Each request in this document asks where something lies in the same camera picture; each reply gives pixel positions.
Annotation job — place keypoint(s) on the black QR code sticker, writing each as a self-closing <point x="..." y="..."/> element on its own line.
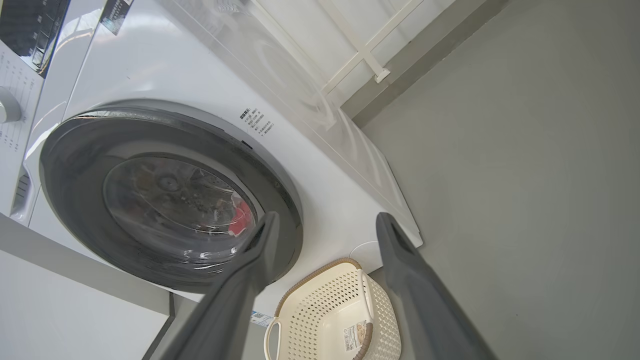
<point x="116" y="15"/>

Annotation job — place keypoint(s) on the cream perforated laundry basket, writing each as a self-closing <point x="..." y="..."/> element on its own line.
<point x="325" y="310"/>

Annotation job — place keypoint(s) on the white rail frame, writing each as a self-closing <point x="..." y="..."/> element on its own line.
<point x="361" y="49"/>

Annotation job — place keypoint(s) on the white front-load washing machine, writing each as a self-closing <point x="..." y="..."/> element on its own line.
<point x="175" y="65"/>

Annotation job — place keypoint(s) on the white printed instruction label sticker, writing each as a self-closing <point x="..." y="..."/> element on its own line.
<point x="355" y="336"/>

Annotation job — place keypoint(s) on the washing machine glass door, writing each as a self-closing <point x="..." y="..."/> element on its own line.
<point x="75" y="165"/>

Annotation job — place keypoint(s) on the black washing machine control panel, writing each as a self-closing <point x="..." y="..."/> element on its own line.
<point x="30" y="30"/>

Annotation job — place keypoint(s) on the blue energy label sticker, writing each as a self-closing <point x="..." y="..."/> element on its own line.
<point x="261" y="318"/>

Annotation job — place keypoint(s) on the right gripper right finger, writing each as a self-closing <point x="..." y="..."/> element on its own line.
<point x="420" y="310"/>

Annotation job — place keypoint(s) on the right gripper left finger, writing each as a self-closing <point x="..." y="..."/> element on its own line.
<point x="235" y="305"/>

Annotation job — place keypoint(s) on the round drain filter cover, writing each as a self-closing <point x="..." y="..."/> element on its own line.
<point x="367" y="255"/>

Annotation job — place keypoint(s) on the printed text notice sticker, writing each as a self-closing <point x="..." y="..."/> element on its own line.
<point x="256" y="121"/>

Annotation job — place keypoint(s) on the red and white garment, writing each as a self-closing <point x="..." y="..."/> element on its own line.
<point x="242" y="220"/>

